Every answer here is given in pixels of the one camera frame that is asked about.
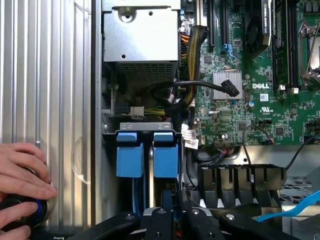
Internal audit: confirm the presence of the person's bare hand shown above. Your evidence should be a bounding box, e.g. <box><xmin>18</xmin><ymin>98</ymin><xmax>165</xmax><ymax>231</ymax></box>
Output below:
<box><xmin>0</xmin><ymin>142</ymin><xmax>59</xmax><ymax>240</ymax></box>

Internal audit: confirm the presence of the black fan shroud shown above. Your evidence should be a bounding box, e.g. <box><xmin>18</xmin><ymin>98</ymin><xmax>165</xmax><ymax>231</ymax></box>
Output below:
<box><xmin>197</xmin><ymin>163</ymin><xmax>287</xmax><ymax>208</ymax></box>

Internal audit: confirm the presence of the hard drive in blue caddy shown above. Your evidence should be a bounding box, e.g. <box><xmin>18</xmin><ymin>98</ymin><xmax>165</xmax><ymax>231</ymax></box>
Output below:
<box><xmin>101</xmin><ymin>121</ymin><xmax>185</xmax><ymax>211</ymax></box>

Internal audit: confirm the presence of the silver drive cage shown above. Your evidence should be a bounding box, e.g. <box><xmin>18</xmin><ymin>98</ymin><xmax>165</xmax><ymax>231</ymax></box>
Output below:
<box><xmin>279</xmin><ymin>174</ymin><xmax>320</xmax><ymax>240</ymax></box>

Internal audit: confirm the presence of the white plastic connector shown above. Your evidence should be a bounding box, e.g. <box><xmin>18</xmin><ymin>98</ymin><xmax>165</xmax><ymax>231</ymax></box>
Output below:
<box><xmin>129</xmin><ymin>105</ymin><xmax>145</xmax><ymax>119</ymax></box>

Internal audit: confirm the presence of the green motherboard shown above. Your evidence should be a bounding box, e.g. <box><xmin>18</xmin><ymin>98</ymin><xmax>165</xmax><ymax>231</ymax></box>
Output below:
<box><xmin>178</xmin><ymin>0</ymin><xmax>320</xmax><ymax>152</ymax></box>

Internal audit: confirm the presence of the silver heat sink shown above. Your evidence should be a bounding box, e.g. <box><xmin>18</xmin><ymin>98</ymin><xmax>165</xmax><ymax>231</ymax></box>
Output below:
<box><xmin>212</xmin><ymin>70</ymin><xmax>243</xmax><ymax>100</ymax></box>

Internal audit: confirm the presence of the open PC case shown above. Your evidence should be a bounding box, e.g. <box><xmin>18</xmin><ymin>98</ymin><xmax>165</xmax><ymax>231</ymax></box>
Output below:
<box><xmin>90</xmin><ymin>0</ymin><xmax>320</xmax><ymax>240</ymax></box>

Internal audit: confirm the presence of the silver power supply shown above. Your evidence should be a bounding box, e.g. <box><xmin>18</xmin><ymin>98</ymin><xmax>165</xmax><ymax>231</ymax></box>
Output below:
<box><xmin>101</xmin><ymin>0</ymin><xmax>181</xmax><ymax>84</ymax></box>

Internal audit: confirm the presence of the green RAM stick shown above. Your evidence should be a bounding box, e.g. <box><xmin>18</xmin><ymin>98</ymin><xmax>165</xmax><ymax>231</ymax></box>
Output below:
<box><xmin>271</xmin><ymin>0</ymin><xmax>291</xmax><ymax>92</ymax></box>

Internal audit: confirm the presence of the CPU socket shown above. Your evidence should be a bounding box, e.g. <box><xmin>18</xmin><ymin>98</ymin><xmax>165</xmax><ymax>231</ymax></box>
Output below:
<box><xmin>298</xmin><ymin>21</ymin><xmax>320</xmax><ymax>90</ymax></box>

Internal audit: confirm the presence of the black expansion slot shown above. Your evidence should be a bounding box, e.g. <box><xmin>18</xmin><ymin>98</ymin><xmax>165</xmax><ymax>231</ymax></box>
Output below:
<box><xmin>206</xmin><ymin>0</ymin><xmax>216</xmax><ymax>49</ymax></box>
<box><xmin>220</xmin><ymin>0</ymin><xmax>229</xmax><ymax>50</ymax></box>

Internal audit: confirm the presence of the black graphics card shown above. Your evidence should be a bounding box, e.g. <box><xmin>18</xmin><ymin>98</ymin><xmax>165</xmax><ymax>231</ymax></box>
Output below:
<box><xmin>243</xmin><ymin>0</ymin><xmax>275</xmax><ymax>60</ymax></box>

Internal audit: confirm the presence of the white barcode cable tag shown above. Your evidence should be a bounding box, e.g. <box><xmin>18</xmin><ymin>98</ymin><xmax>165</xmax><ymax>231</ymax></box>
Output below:
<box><xmin>180</xmin><ymin>128</ymin><xmax>198</xmax><ymax>140</ymax></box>
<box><xmin>183</xmin><ymin>139</ymin><xmax>200</xmax><ymax>150</ymax></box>

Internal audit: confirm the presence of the thin looped black wire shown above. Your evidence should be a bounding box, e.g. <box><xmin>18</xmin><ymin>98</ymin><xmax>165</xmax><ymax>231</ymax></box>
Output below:
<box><xmin>241</xmin><ymin>123</ymin><xmax>276</xmax><ymax>173</ymax></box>

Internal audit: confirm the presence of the black wire angled plug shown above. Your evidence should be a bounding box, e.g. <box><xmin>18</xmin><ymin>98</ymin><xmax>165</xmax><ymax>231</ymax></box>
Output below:
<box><xmin>151</xmin><ymin>79</ymin><xmax>241</xmax><ymax>106</ymax></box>

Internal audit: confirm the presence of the braided power cable bundle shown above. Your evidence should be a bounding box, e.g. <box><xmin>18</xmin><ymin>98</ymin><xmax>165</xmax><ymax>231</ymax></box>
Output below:
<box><xmin>183</xmin><ymin>24</ymin><xmax>209</xmax><ymax>111</ymax></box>

